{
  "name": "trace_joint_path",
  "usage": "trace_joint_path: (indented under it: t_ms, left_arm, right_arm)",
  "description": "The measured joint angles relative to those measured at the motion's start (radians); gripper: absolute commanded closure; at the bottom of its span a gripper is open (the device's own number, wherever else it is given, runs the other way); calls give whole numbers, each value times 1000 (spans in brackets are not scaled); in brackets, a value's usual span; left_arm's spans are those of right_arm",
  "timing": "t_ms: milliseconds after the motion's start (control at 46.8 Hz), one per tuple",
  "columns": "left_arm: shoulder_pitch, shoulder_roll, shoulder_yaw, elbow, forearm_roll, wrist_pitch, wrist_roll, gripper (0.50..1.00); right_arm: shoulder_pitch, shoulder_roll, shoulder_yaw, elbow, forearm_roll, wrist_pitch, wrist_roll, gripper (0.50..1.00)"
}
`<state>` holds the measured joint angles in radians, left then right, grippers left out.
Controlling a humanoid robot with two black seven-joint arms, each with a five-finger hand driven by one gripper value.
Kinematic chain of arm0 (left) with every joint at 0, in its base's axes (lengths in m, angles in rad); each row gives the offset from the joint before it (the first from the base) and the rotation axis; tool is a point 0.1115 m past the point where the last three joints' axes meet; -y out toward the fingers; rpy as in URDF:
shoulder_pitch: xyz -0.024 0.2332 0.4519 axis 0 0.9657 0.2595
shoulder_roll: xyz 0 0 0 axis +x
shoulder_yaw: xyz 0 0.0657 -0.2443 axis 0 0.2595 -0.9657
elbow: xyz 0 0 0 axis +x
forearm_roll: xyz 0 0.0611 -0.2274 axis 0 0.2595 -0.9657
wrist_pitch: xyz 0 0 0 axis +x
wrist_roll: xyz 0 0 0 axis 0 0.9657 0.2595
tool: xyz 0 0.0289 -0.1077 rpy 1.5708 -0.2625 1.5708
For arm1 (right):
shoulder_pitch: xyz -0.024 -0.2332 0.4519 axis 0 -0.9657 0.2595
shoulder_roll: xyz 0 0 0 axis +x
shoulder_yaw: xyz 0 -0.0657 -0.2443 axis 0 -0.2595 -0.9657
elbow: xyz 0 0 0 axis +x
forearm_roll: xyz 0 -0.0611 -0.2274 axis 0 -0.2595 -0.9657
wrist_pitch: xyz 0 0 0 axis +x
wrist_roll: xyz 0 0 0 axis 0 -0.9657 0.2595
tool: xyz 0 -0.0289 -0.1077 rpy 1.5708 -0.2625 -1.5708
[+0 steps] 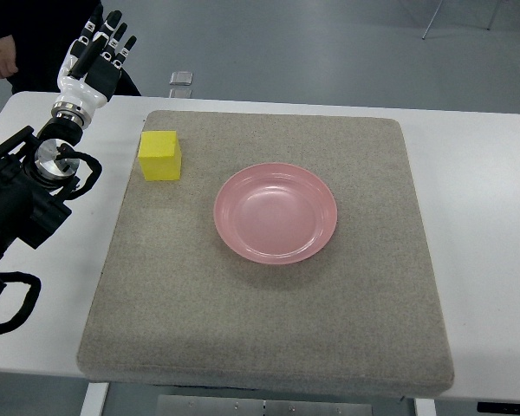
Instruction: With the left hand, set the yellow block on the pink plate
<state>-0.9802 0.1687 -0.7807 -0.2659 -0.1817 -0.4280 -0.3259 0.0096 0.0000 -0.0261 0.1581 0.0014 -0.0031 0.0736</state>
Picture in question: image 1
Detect black looped cable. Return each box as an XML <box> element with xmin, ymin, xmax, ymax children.
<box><xmin>0</xmin><ymin>270</ymin><xmax>42</xmax><ymax>337</ymax></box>

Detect pink plate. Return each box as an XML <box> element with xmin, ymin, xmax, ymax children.
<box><xmin>213</xmin><ymin>163</ymin><xmax>338</xmax><ymax>265</ymax></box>

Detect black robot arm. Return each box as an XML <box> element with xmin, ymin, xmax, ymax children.
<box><xmin>0</xmin><ymin>110</ymin><xmax>102</xmax><ymax>260</ymax></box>

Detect metal chair legs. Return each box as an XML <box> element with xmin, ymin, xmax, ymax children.
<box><xmin>420</xmin><ymin>1</ymin><xmax>520</xmax><ymax>41</ymax></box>

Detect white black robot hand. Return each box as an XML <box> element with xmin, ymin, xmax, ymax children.
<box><xmin>51</xmin><ymin>7</ymin><xmax>136</xmax><ymax>127</ymax></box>

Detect yellow foam block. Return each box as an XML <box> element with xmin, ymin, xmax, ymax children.
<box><xmin>138</xmin><ymin>131</ymin><xmax>182</xmax><ymax>181</ymax></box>

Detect silver floor socket plate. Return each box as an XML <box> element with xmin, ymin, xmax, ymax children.
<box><xmin>169</xmin><ymin>71</ymin><xmax>193</xmax><ymax>86</ymax></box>

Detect person in dark clothes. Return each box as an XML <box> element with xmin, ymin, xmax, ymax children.
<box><xmin>0</xmin><ymin>1</ymin><xmax>140</xmax><ymax>96</ymax></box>

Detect grey felt mat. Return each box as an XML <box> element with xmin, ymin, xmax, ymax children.
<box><xmin>77</xmin><ymin>110</ymin><xmax>454</xmax><ymax>397</ymax></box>

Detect metal table base plate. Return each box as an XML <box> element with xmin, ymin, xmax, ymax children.
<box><xmin>155</xmin><ymin>395</ymin><xmax>374</xmax><ymax>416</ymax></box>

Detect black table control panel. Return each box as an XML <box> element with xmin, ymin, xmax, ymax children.
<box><xmin>477</xmin><ymin>402</ymin><xmax>520</xmax><ymax>415</ymax></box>

